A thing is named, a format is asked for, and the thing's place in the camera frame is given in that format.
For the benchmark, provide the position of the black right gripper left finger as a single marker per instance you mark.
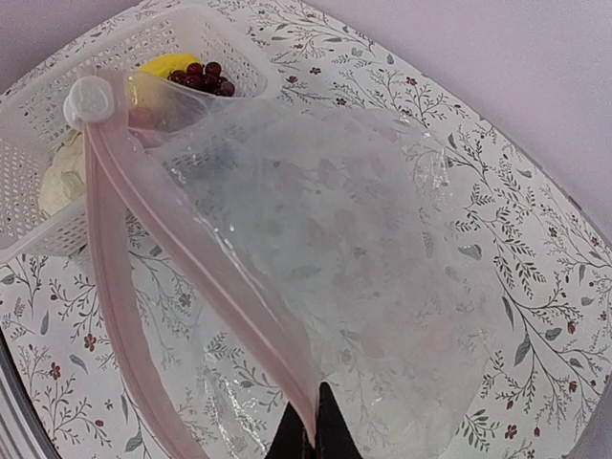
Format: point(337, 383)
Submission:
point(290, 440)

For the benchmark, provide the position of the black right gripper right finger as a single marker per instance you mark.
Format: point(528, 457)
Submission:
point(333, 438)

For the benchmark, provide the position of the clear zip top bag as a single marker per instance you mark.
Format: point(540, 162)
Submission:
point(245, 253)

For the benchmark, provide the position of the yellow toy banana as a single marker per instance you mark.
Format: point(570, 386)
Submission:
point(163, 66)

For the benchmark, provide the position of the white plastic mesh basket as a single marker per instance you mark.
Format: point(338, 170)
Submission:
point(32, 122)

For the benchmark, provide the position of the floral patterned table mat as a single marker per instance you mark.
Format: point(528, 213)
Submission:
point(552, 295)

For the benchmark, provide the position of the white toy cabbage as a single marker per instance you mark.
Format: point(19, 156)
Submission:
point(64, 181)

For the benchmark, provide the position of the dark red toy grapes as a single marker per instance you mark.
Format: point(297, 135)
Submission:
point(207, 78)

